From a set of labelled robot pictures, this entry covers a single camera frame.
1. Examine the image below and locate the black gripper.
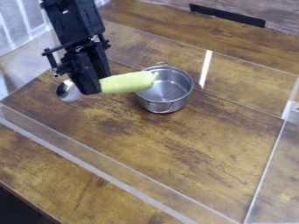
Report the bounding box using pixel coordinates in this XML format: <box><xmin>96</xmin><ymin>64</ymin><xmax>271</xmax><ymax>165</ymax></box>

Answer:
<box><xmin>41</xmin><ymin>35</ymin><xmax>111</xmax><ymax>95</ymax></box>

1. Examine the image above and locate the clear acrylic enclosure wall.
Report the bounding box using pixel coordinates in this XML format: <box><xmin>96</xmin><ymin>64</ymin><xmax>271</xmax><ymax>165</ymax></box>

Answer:
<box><xmin>0</xmin><ymin>103</ymin><xmax>237</xmax><ymax>224</ymax></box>

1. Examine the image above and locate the green handled metal spoon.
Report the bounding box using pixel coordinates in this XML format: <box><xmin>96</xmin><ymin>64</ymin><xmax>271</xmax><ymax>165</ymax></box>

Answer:
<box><xmin>56</xmin><ymin>71</ymin><xmax>159</xmax><ymax>102</ymax></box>

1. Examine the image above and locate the small steel pot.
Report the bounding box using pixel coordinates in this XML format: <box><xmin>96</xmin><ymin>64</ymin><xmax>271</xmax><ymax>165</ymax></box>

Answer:
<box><xmin>135</xmin><ymin>65</ymin><xmax>193</xmax><ymax>114</ymax></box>

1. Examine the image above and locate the black bar at back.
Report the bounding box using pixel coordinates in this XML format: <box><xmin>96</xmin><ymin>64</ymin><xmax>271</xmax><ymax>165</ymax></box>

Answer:
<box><xmin>189</xmin><ymin>3</ymin><xmax>267</xmax><ymax>28</ymax></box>

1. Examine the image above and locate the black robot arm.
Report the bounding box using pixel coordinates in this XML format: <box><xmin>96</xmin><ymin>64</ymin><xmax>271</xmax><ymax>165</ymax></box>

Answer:
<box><xmin>40</xmin><ymin>0</ymin><xmax>111</xmax><ymax>95</ymax></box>

